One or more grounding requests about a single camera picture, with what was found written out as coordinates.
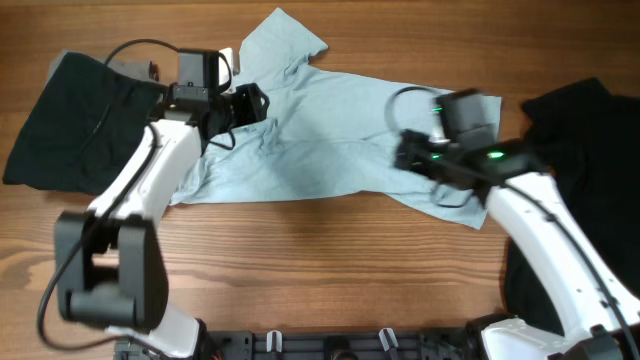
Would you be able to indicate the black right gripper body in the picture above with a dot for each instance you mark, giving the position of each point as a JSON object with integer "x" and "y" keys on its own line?
{"x": 429, "y": 157}

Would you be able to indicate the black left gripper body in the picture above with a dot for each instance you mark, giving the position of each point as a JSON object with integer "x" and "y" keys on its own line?
{"x": 225, "y": 102}

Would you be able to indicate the light blue t-shirt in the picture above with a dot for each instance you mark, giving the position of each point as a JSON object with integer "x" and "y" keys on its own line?
{"x": 326, "y": 134}

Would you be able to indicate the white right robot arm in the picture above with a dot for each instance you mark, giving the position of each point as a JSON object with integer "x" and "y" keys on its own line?
{"x": 598, "y": 315}

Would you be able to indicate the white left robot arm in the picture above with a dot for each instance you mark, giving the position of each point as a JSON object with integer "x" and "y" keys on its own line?
{"x": 110, "y": 273}

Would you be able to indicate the folded dark clothes stack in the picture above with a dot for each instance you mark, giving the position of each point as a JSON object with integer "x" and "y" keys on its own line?
{"x": 86, "y": 124}

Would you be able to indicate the black garment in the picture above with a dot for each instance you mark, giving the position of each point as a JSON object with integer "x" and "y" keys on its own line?
{"x": 589, "y": 138}

